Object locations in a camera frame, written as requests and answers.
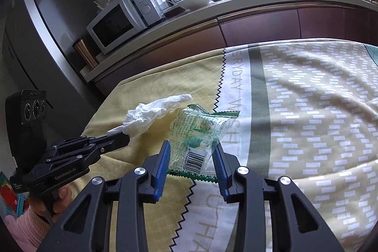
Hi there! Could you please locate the white microwave oven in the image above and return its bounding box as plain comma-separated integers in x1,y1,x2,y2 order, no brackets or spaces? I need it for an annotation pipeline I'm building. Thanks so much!
86,0,166,55

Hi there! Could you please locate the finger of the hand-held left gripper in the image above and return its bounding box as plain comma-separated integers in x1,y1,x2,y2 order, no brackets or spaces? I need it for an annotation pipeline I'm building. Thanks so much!
53,133,132,152
44,143,130,165

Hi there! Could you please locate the person's left hand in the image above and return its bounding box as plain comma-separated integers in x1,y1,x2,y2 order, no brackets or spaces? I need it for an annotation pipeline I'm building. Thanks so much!
28,185,71,221

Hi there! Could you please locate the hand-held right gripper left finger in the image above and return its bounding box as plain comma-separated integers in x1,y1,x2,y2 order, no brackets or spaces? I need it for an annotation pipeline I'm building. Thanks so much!
37,140,172,252

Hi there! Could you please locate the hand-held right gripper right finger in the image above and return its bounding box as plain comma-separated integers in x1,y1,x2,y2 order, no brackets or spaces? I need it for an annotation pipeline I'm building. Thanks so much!
212,142,344,252

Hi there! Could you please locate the grey refrigerator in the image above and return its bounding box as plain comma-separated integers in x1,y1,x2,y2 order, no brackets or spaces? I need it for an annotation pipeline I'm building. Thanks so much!
1,0,104,111

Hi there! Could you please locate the kitchen counter with brown cabinets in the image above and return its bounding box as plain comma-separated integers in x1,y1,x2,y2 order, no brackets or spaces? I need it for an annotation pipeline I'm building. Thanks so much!
80,0,378,96

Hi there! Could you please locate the copper tumbler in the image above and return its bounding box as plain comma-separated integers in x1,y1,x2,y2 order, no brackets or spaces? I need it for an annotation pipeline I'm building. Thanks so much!
72,37,99,69

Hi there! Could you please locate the yellow patterned printed blanket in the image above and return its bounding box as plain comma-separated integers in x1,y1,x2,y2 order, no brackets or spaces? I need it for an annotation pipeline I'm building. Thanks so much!
44,38,378,252

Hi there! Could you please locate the white ceramic bowl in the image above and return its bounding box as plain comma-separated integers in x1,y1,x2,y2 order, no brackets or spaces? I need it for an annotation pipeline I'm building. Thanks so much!
179,0,214,10

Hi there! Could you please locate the colourful red and teal box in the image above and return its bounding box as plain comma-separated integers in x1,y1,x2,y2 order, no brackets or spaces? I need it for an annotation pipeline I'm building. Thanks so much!
0,171,28,218

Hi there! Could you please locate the white tissue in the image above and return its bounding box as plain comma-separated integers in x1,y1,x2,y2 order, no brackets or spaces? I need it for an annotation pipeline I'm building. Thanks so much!
107,93,193,136

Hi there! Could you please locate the green clear plastic wrapper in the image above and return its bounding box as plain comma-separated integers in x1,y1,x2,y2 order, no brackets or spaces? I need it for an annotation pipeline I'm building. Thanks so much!
167,104,241,183

